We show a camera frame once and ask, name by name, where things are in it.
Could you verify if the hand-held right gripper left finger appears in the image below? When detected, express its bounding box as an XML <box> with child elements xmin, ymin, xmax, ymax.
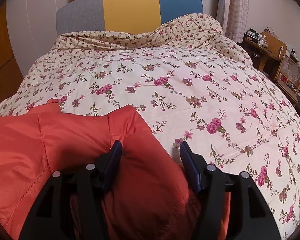
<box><xmin>19</xmin><ymin>140</ymin><xmax>123</xmax><ymax>240</ymax></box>

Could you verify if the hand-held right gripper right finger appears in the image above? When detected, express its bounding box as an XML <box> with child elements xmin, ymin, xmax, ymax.
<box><xmin>179</xmin><ymin>141</ymin><xmax>282</xmax><ymax>240</ymax></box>

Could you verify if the orange puffer jacket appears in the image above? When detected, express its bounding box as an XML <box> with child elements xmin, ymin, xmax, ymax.
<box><xmin>0</xmin><ymin>99</ymin><xmax>230</xmax><ymax>240</ymax></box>

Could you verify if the floral quilt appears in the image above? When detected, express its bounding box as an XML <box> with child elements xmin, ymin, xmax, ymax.
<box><xmin>0</xmin><ymin>14</ymin><xmax>300</xmax><ymax>240</ymax></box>

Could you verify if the wooden desk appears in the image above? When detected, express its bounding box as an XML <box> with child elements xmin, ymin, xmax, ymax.
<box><xmin>241</xmin><ymin>37</ymin><xmax>283</xmax><ymax>77</ymax></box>

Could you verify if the rattan wooden chair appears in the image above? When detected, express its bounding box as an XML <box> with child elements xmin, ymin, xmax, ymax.
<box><xmin>275</xmin><ymin>55</ymin><xmax>300</xmax><ymax>105</ymax></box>

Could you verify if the dark box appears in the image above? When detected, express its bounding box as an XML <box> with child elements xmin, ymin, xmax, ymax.
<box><xmin>244</xmin><ymin>30</ymin><xmax>264</xmax><ymax>46</ymax></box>

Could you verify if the brown wooden board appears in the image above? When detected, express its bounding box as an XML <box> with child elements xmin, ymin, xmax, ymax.
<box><xmin>261</xmin><ymin>31</ymin><xmax>288</xmax><ymax>60</ymax></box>

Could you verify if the grey yellow blue headboard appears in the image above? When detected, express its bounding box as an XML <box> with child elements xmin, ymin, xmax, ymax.
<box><xmin>55</xmin><ymin>0</ymin><xmax>204</xmax><ymax>36</ymax></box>

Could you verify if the wooden wardrobe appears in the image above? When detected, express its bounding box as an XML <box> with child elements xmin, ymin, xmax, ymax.
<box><xmin>0</xmin><ymin>1</ymin><xmax>24</xmax><ymax>110</ymax></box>

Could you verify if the long patterned curtain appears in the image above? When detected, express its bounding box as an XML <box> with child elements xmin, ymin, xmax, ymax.
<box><xmin>221</xmin><ymin>0</ymin><xmax>250</xmax><ymax>43</ymax></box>

